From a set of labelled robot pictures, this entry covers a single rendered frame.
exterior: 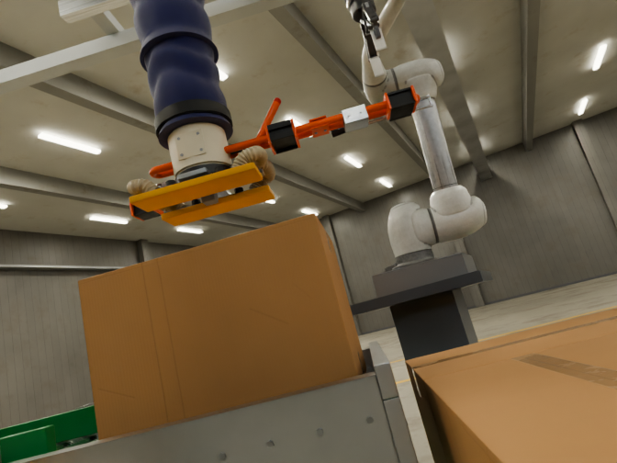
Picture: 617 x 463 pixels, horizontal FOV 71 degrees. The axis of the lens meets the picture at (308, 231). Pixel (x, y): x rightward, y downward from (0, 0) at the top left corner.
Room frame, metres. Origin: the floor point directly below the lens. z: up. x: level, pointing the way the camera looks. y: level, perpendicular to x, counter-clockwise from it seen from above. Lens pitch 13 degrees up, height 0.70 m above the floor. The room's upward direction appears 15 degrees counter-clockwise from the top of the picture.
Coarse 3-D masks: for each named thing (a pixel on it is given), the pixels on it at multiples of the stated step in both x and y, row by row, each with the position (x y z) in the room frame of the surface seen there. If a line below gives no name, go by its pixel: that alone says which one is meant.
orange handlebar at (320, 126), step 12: (372, 108) 1.12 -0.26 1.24; (384, 108) 1.13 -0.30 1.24; (312, 120) 1.13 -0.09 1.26; (324, 120) 1.13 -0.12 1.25; (336, 120) 1.13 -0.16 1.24; (300, 132) 1.14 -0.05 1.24; (312, 132) 1.15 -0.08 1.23; (324, 132) 1.17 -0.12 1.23; (240, 144) 1.14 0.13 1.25; (252, 144) 1.14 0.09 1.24; (264, 144) 1.18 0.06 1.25; (156, 168) 1.15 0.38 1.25; (168, 168) 1.15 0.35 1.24
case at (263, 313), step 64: (192, 256) 0.98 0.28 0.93; (256, 256) 0.96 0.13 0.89; (320, 256) 0.95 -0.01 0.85; (128, 320) 1.00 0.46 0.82; (192, 320) 0.98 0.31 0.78; (256, 320) 0.97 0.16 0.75; (320, 320) 0.95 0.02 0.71; (128, 384) 1.00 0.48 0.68; (192, 384) 0.98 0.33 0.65; (256, 384) 0.97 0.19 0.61; (320, 384) 0.96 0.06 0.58
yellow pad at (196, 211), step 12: (240, 192) 1.22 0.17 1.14; (252, 192) 1.21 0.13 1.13; (264, 192) 1.22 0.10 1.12; (192, 204) 1.27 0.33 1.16; (216, 204) 1.22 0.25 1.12; (228, 204) 1.24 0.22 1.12; (240, 204) 1.27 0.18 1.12; (252, 204) 1.30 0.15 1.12; (168, 216) 1.23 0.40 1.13; (180, 216) 1.24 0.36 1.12; (192, 216) 1.27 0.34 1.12; (204, 216) 1.30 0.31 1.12
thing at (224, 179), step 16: (208, 176) 1.03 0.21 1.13; (224, 176) 1.03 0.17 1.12; (240, 176) 1.05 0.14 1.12; (256, 176) 1.08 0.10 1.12; (160, 192) 1.04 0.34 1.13; (176, 192) 1.05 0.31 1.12; (192, 192) 1.07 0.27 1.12; (208, 192) 1.11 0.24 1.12; (144, 208) 1.10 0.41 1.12; (160, 208) 1.13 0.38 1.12
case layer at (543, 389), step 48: (528, 336) 1.17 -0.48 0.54; (576, 336) 0.98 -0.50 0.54; (432, 384) 0.86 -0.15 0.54; (480, 384) 0.76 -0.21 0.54; (528, 384) 0.68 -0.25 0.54; (576, 384) 0.61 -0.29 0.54; (432, 432) 1.08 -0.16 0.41; (480, 432) 0.52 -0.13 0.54; (528, 432) 0.48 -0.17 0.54; (576, 432) 0.45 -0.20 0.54
